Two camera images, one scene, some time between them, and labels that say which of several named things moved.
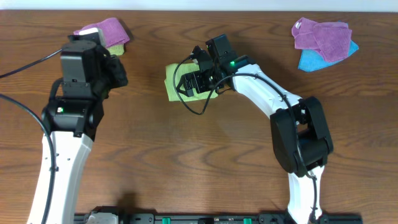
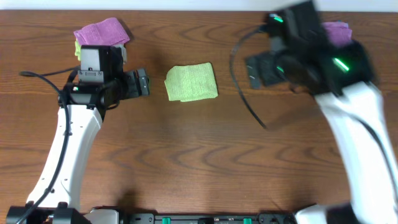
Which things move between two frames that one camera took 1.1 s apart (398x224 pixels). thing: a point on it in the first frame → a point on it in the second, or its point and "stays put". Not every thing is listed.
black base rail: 113,214 stays put
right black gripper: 196,76 → 265,61
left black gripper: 116,72 → 142,82
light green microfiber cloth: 174,73 stays put
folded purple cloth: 112,30 stays put
